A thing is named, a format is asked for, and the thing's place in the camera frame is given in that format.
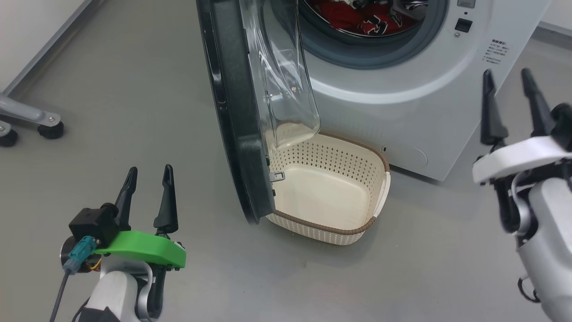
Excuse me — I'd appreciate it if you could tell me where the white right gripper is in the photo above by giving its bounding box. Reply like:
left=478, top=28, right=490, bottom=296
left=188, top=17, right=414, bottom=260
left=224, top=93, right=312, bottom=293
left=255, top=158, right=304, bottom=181
left=472, top=68, right=572, bottom=185

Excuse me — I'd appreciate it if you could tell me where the printed text label sticker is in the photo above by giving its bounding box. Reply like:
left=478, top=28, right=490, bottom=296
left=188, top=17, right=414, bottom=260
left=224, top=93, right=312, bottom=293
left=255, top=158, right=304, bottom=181
left=483, top=39, right=508, bottom=64

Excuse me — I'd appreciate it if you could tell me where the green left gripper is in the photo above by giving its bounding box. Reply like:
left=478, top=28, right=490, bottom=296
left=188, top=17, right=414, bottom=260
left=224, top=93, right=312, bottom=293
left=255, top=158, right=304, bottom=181
left=95, top=164, right=187, bottom=269

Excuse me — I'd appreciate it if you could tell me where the teal connector with grey cable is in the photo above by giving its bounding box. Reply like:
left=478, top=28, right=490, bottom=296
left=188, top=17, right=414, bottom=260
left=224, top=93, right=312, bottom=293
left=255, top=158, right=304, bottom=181
left=48, top=236, right=100, bottom=322

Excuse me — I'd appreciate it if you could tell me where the red garment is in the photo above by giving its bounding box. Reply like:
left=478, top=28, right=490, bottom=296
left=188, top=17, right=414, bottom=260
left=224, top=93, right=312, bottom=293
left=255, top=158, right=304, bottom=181
left=308, top=0, right=405, bottom=36

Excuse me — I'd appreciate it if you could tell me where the grey metal stand leg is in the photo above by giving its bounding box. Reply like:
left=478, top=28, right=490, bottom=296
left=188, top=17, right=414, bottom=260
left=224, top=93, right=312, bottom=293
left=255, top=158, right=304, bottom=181
left=0, top=93, right=61, bottom=129

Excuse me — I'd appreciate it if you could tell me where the black caster wheel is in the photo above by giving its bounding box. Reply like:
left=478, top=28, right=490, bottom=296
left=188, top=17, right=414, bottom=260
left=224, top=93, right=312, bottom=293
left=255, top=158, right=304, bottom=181
left=38, top=121, right=64, bottom=140
left=0, top=127, right=19, bottom=148

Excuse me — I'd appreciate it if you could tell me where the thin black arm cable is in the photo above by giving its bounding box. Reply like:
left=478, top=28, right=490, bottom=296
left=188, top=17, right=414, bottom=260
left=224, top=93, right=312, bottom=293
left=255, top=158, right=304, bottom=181
left=517, top=276, right=541, bottom=303

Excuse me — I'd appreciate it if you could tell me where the cream perforated laundry basket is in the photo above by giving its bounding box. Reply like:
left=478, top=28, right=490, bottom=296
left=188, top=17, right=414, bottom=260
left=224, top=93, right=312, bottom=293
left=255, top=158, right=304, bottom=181
left=264, top=132, right=392, bottom=246

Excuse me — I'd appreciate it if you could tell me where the dark round washing machine door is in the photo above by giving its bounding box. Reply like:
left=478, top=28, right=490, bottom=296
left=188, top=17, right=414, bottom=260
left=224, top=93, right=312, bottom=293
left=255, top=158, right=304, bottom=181
left=196, top=0, right=321, bottom=225

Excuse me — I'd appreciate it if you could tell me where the white front-load washing machine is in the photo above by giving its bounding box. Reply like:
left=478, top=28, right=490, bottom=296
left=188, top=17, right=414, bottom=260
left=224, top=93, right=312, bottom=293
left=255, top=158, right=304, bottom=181
left=268, top=0, right=552, bottom=182

